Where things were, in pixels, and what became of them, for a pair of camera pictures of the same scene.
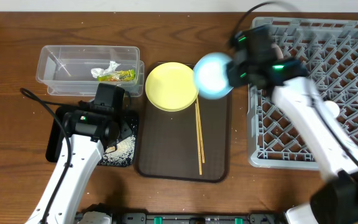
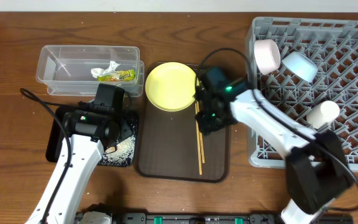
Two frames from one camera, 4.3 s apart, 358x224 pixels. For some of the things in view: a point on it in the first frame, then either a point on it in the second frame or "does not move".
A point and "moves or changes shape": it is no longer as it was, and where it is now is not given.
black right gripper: [232, 74] → [206, 126]
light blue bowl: [211, 77] moves or changes shape
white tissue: [97, 72] does not move
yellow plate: [169, 86] does not move
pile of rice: [123, 155] does not move
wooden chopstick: [199, 156] does not move
